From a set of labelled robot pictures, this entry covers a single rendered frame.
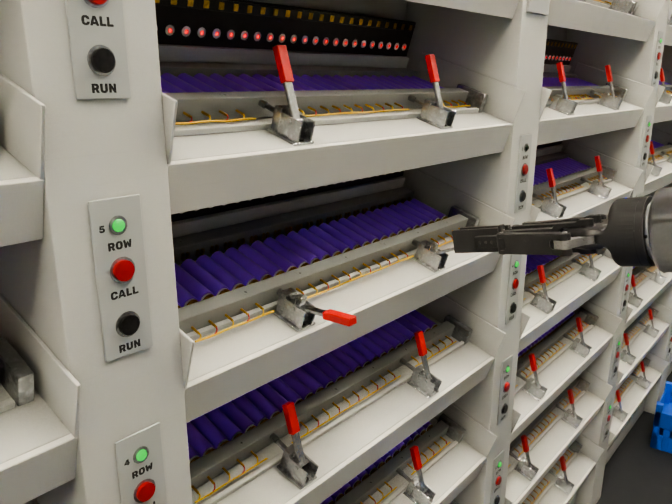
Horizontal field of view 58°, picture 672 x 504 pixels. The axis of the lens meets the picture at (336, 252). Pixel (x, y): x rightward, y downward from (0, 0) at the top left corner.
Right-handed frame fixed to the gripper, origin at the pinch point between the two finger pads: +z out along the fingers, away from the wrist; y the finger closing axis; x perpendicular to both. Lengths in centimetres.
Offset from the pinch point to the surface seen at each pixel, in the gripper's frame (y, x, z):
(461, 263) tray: 5.2, -4.3, 6.6
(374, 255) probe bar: -9.2, 0.1, 10.6
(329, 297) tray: -19.8, -2.6, 9.5
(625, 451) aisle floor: 126, -95, 27
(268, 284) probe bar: -27.5, 0.9, 10.7
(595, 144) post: 88, 7, 14
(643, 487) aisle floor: 110, -97, 18
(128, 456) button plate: -48.4, -7.9, 6.8
